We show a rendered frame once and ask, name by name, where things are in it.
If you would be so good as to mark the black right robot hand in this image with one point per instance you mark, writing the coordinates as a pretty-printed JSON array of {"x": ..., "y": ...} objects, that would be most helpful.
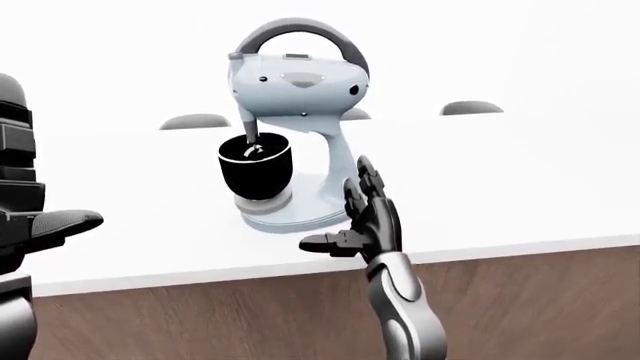
[{"x": 377, "y": 221}]

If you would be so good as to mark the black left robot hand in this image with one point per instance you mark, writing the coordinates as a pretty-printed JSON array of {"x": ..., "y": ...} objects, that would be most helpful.
[{"x": 20, "y": 180}]

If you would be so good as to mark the pale blue stand mixer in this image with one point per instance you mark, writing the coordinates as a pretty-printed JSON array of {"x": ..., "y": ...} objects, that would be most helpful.
[{"x": 295, "y": 93}]

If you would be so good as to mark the grey dome chair back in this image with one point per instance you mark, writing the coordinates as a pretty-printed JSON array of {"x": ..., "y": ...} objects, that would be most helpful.
[
  {"x": 471, "y": 108},
  {"x": 358, "y": 114},
  {"x": 195, "y": 122}
]

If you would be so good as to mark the black mixing bowl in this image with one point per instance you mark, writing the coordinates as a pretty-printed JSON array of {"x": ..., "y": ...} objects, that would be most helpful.
[{"x": 256, "y": 170}]

